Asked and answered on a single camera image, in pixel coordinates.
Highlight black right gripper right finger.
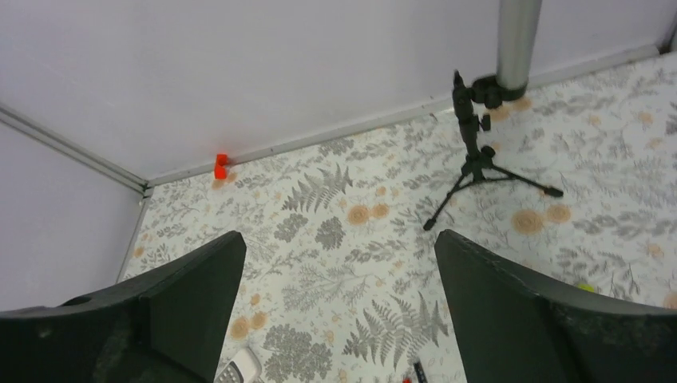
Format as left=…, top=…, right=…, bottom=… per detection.
left=434, top=230, right=676, bottom=382

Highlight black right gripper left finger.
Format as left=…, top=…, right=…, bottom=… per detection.
left=1, top=231, right=247, bottom=382

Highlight black red battery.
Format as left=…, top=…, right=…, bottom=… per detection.
left=413, top=361, right=428, bottom=383

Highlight small yellow-green object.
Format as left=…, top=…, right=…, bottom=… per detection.
left=576, top=283, right=596, bottom=293

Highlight black mini tripod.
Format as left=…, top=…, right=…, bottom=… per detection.
left=423, top=70, right=564, bottom=231

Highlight floral patterned table mat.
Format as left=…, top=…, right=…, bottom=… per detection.
left=123, top=54, right=676, bottom=382

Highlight small red plastic block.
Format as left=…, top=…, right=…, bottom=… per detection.
left=213, top=153, right=228, bottom=180

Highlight grey metal pole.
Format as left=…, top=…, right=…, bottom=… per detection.
left=496, top=0, right=542, bottom=92

